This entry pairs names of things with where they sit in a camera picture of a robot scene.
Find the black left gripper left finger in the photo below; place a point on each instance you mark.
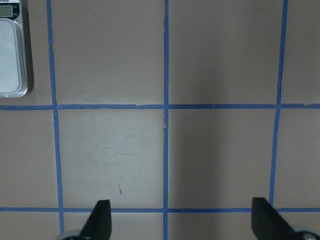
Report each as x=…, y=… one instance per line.
x=99, y=224

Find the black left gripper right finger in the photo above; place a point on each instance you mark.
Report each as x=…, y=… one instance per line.
x=267, y=223

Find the silver digital kitchen scale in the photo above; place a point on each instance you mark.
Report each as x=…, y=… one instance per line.
x=13, y=70

